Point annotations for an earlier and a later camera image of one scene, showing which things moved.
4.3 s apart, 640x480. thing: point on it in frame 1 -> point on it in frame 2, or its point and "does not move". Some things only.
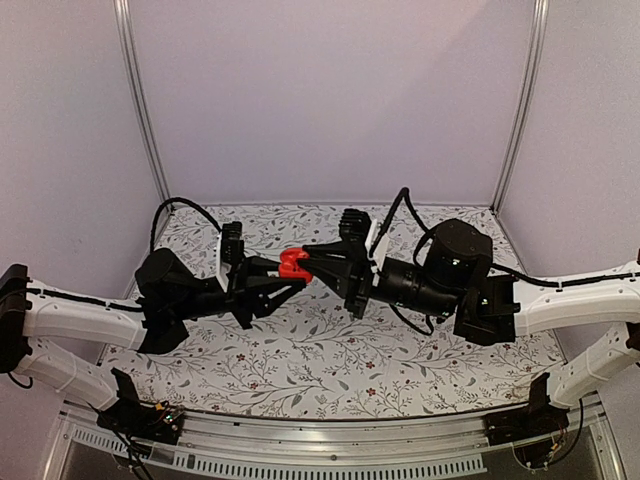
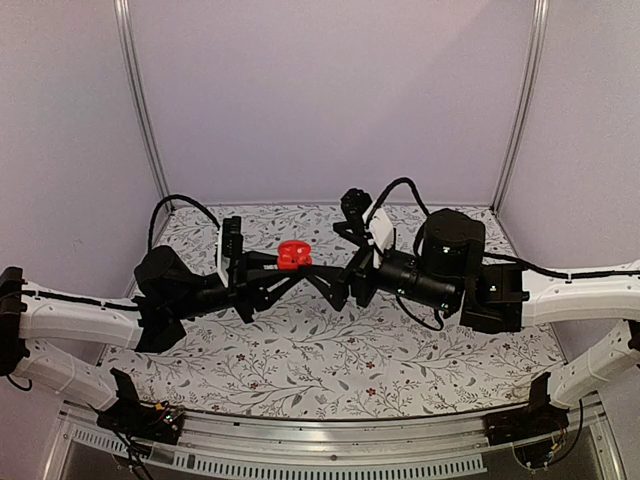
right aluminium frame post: [540, 33] does not move
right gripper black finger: [337, 274] -> [332, 283]
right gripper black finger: [347, 248] -> [355, 233]
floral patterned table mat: [313, 359] does not move
